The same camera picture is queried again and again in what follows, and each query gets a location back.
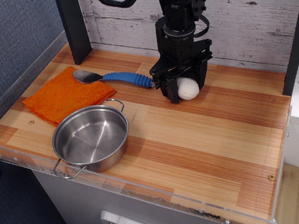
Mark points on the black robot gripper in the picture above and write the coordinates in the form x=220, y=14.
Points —
x=180, y=56

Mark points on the white plush ball toy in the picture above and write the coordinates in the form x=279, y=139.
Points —
x=188, y=88

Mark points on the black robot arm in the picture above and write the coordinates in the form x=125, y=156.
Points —
x=182, y=15

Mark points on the stainless steel pot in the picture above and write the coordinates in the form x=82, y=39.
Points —
x=94, y=138

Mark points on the orange folded cloth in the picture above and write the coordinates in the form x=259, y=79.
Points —
x=63, y=95

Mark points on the grey cabinet with buttons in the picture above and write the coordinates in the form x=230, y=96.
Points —
x=151, y=194

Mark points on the blue handled metal spoon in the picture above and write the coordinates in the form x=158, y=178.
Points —
x=87, y=77

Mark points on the dark left vertical post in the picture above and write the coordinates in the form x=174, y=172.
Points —
x=75, y=29

